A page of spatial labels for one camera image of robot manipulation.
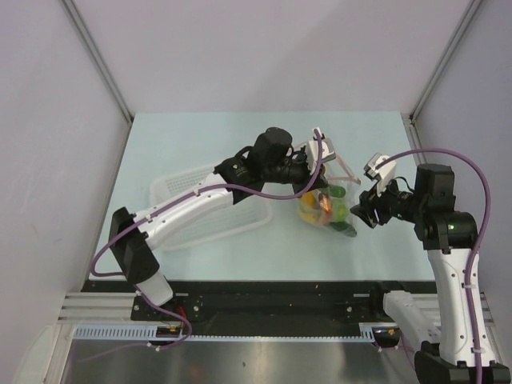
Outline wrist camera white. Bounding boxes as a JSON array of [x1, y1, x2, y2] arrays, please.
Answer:
[[305, 127, 337, 174], [363, 153, 397, 197]]

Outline white plastic basket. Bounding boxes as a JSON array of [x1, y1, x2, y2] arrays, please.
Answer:
[[149, 164, 273, 251]]

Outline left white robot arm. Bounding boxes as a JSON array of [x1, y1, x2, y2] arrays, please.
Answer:
[[107, 127, 336, 320]]

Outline clear zip top bag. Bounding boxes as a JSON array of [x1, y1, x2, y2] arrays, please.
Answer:
[[297, 138, 361, 238]]

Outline dark green cucumber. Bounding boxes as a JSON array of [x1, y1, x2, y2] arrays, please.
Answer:
[[329, 222, 358, 238]]

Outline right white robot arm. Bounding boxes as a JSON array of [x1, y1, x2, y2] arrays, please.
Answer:
[[350, 154, 511, 383]]

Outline white slotted cable duct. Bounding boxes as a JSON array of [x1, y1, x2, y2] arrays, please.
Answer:
[[73, 323, 400, 343]]

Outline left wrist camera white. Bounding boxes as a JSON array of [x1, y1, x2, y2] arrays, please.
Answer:
[[305, 127, 337, 174]]

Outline green lime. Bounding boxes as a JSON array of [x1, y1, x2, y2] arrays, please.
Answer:
[[331, 202, 350, 222]]

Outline yellow green mango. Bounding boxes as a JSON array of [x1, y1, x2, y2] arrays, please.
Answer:
[[298, 191, 323, 225]]

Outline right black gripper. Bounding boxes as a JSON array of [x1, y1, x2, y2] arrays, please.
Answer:
[[350, 172, 426, 229]]

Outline papaya slice with red flesh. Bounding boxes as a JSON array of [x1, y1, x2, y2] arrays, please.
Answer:
[[318, 193, 333, 216]]

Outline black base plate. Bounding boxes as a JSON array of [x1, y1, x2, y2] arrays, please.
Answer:
[[81, 276, 441, 341]]

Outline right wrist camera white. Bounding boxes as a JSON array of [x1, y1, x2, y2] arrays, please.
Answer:
[[363, 153, 397, 197]]

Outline green chili pepper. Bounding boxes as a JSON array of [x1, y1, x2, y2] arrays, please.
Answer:
[[327, 185, 346, 198]]

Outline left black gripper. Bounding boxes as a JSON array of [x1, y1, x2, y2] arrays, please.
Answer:
[[262, 150, 327, 198]]

